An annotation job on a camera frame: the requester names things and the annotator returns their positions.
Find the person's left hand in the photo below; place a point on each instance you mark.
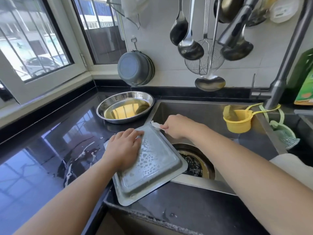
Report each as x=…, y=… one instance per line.
x=122, y=150

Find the person's right hand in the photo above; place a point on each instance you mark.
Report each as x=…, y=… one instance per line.
x=181, y=127

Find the white cleaning brush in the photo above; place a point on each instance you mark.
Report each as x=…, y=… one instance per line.
x=155, y=125

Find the rectangular steel tray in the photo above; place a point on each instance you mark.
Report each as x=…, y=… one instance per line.
x=151, y=166

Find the black round steamer rack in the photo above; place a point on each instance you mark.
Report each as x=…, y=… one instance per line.
x=193, y=166

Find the round steel pan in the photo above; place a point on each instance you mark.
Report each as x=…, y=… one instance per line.
x=205, y=161

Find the person's right forearm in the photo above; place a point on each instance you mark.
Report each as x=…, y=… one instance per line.
x=259, y=178

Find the person's left forearm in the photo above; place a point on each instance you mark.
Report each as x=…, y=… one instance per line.
x=68, y=205

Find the stainless steel sink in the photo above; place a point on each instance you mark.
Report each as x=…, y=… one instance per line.
x=215, y=115

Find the round steel basin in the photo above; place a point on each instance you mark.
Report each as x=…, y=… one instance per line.
x=124, y=107

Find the yellow hanging sink cup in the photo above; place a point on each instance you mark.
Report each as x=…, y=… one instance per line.
x=237, y=120

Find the dark green hanging basin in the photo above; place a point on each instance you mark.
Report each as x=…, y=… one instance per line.
x=151, y=70

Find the grey hanging basin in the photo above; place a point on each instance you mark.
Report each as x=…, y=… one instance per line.
x=133, y=68

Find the steel soup ladle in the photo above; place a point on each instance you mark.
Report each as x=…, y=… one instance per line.
x=190, y=49

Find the hanging steel ladles and skimmer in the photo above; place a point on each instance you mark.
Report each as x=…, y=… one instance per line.
x=178, y=31

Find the green hanging sponge holder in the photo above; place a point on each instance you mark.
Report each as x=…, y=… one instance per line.
x=283, y=134

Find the white dish rag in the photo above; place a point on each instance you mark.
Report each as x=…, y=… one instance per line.
x=293, y=171

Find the white hanging cloth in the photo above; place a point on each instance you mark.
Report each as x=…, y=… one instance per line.
x=129, y=7

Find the steel gooseneck faucet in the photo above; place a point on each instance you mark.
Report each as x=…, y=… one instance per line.
x=288, y=51

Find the green dish soap bottle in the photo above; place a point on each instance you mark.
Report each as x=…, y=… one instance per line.
x=304, y=80

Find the white dish brush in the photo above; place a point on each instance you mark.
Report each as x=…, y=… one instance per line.
x=283, y=9

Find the steel wall hook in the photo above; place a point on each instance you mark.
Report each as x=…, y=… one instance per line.
x=133, y=44

